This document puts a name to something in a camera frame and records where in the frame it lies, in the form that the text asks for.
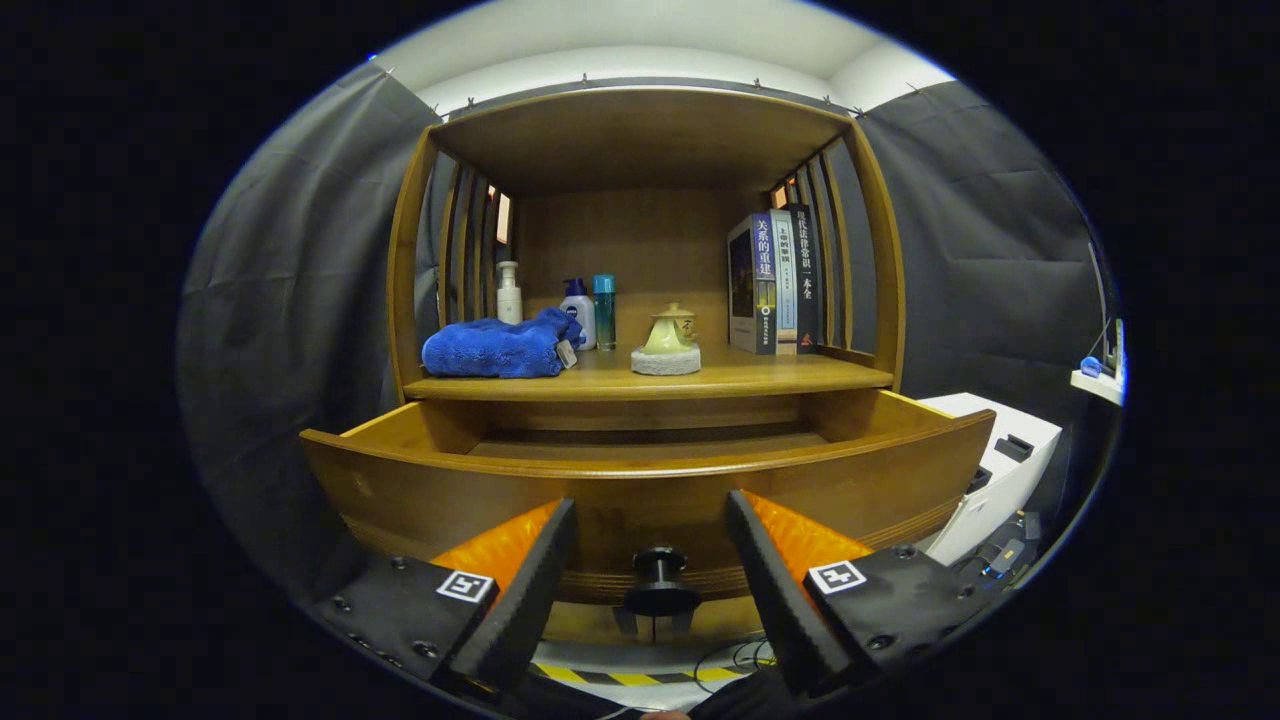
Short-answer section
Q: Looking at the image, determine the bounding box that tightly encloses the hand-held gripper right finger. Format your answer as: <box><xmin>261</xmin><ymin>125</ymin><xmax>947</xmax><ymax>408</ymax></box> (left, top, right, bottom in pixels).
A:
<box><xmin>724</xmin><ymin>488</ymin><xmax>991</xmax><ymax>699</ymax></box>

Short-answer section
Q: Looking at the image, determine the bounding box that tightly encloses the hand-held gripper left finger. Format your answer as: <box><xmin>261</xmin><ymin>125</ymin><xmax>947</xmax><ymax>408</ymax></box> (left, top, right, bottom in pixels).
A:
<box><xmin>305</xmin><ymin>496</ymin><xmax>579</xmax><ymax>701</ymax></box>

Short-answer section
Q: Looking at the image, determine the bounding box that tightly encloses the wooden drawer with black knob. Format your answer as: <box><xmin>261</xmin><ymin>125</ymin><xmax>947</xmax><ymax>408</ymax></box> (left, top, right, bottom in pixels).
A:
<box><xmin>300</xmin><ymin>388</ymin><xmax>998</xmax><ymax>618</ymax></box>

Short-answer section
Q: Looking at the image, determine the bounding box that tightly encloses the pale green cleaning brush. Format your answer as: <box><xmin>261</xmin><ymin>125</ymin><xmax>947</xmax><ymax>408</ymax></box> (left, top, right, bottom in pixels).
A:
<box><xmin>630</xmin><ymin>308</ymin><xmax>703</xmax><ymax>377</ymax></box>

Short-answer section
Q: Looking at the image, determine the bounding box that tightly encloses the wooden cabinet door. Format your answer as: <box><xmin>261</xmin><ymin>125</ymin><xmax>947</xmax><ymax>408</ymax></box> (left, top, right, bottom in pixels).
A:
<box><xmin>655</xmin><ymin>598</ymin><xmax>769</xmax><ymax>641</ymax></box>
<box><xmin>545</xmin><ymin>600</ymin><xmax>653</xmax><ymax>643</ymax></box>

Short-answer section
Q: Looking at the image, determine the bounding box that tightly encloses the wooden countertop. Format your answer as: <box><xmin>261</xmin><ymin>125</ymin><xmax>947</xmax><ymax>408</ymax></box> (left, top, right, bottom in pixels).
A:
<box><xmin>404</xmin><ymin>343</ymin><xmax>894</xmax><ymax>403</ymax></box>

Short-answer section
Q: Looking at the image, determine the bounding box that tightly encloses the white side cabinet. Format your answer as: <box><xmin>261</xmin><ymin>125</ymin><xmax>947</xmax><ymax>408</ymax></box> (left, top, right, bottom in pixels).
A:
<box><xmin>915</xmin><ymin>392</ymin><xmax>1064</xmax><ymax>566</ymax></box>

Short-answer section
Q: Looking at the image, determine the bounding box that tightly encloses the wooden cabinet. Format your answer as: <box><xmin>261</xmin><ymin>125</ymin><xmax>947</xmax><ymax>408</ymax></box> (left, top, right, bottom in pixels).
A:
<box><xmin>388</xmin><ymin>85</ymin><xmax>908</xmax><ymax>441</ymax></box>

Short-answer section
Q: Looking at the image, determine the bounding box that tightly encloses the yellow black floor tape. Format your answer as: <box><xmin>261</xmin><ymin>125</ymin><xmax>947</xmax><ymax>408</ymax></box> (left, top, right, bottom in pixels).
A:
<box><xmin>530</xmin><ymin>660</ymin><xmax>779</xmax><ymax>689</ymax></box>

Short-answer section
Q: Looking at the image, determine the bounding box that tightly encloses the blue folded towel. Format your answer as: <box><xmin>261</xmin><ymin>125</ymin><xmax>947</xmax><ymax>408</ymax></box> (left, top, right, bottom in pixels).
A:
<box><xmin>421</xmin><ymin>307</ymin><xmax>588</xmax><ymax>379</ymax></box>

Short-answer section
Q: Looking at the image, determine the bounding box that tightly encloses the beige lidded tea cup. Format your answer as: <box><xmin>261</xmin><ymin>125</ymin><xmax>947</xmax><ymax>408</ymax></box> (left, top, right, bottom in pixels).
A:
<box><xmin>650</xmin><ymin>303</ymin><xmax>698</xmax><ymax>351</ymax></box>

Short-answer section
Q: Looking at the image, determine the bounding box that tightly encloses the white bottle with blue cap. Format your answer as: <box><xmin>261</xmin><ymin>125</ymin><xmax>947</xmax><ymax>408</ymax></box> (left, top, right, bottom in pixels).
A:
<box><xmin>559</xmin><ymin>278</ymin><xmax>598</xmax><ymax>351</ymax></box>

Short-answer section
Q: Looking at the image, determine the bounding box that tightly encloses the teal slim bottle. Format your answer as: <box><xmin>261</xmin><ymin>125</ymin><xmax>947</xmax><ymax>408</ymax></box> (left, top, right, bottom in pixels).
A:
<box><xmin>592</xmin><ymin>274</ymin><xmax>618</xmax><ymax>351</ymax></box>

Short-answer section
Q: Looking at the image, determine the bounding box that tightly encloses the white spine book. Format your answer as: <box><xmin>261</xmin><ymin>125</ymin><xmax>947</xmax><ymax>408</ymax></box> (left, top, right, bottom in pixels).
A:
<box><xmin>770</xmin><ymin>208</ymin><xmax>800</xmax><ymax>356</ymax></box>

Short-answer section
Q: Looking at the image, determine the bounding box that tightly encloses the dark cover book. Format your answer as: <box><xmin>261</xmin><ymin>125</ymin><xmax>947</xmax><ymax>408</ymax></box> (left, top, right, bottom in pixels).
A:
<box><xmin>727</xmin><ymin>213</ymin><xmax>779</xmax><ymax>356</ymax></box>

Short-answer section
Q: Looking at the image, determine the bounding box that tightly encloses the black spine book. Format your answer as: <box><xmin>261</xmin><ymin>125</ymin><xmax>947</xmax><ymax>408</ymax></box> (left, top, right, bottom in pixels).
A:
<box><xmin>785</xmin><ymin>203</ymin><xmax>822</xmax><ymax>351</ymax></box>

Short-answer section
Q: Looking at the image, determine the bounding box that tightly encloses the black backdrop cloth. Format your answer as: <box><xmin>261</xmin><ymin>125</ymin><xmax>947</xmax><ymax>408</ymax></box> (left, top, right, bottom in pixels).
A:
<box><xmin>178</xmin><ymin>62</ymin><xmax>1116</xmax><ymax>601</ymax></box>

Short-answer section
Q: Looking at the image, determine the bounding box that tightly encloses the white side desk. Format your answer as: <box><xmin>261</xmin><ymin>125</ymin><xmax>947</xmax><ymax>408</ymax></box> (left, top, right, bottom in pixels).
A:
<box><xmin>1070</xmin><ymin>368</ymin><xmax>1126</xmax><ymax>406</ymax></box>

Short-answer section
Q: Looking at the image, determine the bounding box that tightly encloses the dark power strip with cables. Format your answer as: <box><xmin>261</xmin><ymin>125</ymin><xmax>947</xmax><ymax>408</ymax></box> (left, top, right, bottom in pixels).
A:
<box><xmin>955</xmin><ymin>510</ymin><xmax>1043</xmax><ymax>583</ymax></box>

